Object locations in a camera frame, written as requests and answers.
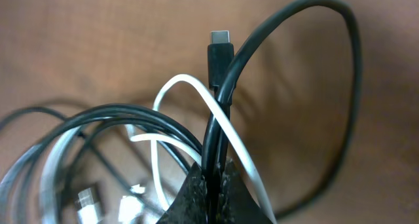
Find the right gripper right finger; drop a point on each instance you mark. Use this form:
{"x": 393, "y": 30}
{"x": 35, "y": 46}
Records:
{"x": 236, "y": 204}

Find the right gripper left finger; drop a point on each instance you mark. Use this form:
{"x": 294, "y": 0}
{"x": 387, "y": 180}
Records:
{"x": 189, "y": 206}

